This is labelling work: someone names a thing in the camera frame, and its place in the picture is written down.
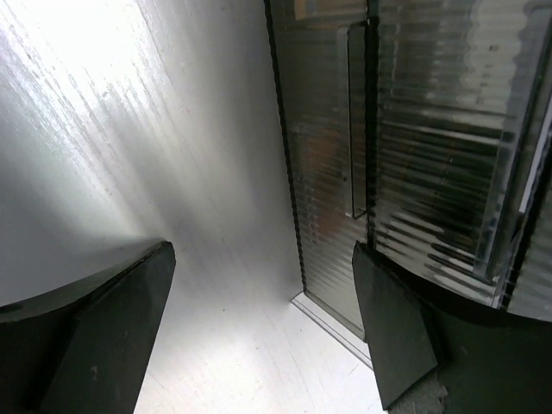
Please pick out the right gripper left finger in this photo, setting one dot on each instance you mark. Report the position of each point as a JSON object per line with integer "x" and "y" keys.
{"x": 85, "y": 347}

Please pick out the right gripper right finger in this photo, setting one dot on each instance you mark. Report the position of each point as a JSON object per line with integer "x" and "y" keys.
{"x": 434, "y": 351}

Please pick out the clear acrylic drawer organizer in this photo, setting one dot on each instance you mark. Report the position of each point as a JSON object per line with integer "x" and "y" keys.
{"x": 421, "y": 129}

